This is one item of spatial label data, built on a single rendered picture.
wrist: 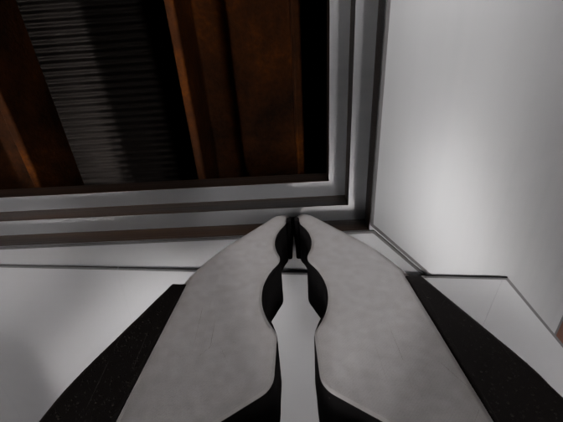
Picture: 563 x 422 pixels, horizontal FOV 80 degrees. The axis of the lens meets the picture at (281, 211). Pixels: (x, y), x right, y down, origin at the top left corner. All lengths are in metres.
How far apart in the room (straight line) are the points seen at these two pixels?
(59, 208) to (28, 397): 0.12
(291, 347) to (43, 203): 0.13
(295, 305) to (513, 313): 0.10
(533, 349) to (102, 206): 0.21
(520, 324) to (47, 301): 0.21
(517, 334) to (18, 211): 0.23
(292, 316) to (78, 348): 0.11
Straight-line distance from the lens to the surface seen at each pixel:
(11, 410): 0.27
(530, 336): 0.20
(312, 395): 0.21
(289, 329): 0.17
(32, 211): 0.19
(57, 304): 0.19
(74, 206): 0.18
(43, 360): 0.22
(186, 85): 0.24
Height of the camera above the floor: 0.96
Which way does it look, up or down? 61 degrees down
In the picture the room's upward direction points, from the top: 178 degrees counter-clockwise
